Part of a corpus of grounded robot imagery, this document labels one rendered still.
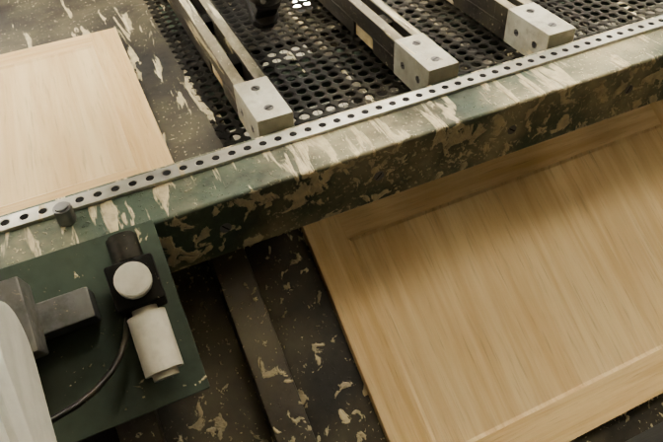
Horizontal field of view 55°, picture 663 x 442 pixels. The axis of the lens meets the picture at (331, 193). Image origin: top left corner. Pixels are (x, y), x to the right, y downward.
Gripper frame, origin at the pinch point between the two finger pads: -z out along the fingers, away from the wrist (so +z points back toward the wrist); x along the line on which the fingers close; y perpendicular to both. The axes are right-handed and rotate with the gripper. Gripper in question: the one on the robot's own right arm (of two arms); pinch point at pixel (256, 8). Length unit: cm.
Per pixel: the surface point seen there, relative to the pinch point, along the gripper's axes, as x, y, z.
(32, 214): -32, 49, 31
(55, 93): -7.4, 43.1, 1.6
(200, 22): -1.5, 12.8, 3.6
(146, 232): -40, 35, 37
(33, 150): -20, 49, 13
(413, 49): -23.3, -18.5, 24.8
